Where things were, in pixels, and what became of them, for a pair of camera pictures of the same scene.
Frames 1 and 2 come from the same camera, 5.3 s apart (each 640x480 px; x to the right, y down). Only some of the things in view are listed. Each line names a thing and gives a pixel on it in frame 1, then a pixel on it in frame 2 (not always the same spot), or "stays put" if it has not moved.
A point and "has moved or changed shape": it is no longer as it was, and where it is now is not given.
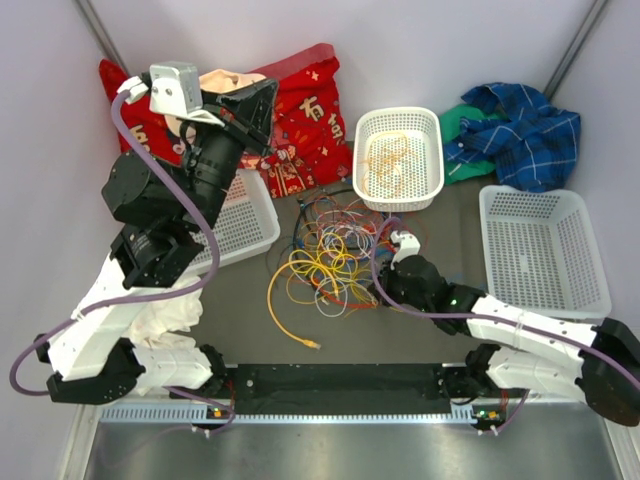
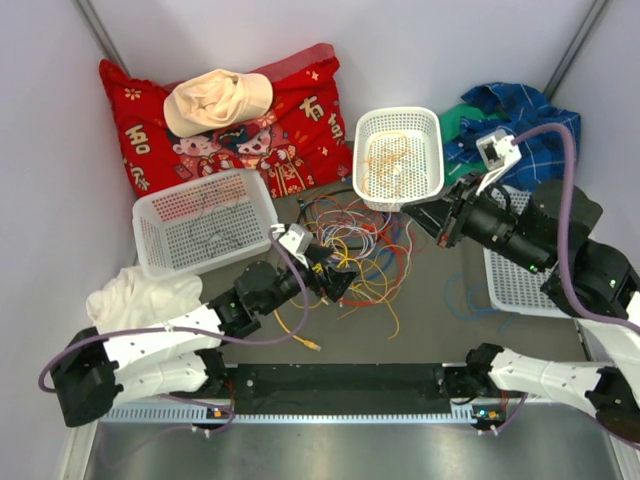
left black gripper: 253,108 → 335,282
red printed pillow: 310,138 stays put
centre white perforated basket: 398,158 stays put
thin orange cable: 389,154 stays put
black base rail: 345,388 stays put
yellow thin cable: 329,267 has moved or changed shape
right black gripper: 386,277 → 443,217
